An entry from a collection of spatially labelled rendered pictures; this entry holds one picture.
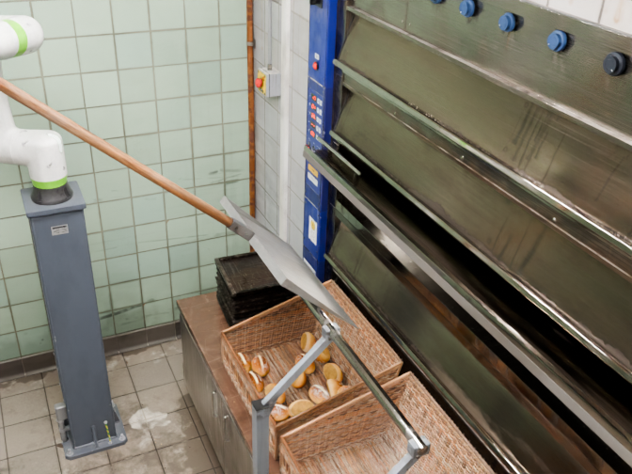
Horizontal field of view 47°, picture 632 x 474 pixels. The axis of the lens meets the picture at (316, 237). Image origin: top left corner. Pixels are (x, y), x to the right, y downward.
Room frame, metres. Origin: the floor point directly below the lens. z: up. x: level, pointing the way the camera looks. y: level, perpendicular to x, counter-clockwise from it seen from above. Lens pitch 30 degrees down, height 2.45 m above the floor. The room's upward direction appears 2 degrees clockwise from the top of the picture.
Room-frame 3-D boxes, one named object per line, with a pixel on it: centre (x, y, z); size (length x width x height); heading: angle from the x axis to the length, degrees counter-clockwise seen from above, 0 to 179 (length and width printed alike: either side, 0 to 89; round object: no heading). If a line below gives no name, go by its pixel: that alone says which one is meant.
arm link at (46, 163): (2.35, 0.99, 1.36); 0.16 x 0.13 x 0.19; 80
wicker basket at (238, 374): (2.04, 0.02, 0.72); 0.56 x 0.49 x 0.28; 26
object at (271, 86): (2.98, 0.23, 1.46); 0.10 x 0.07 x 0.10; 26
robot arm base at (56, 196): (2.40, 1.00, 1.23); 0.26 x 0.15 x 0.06; 26
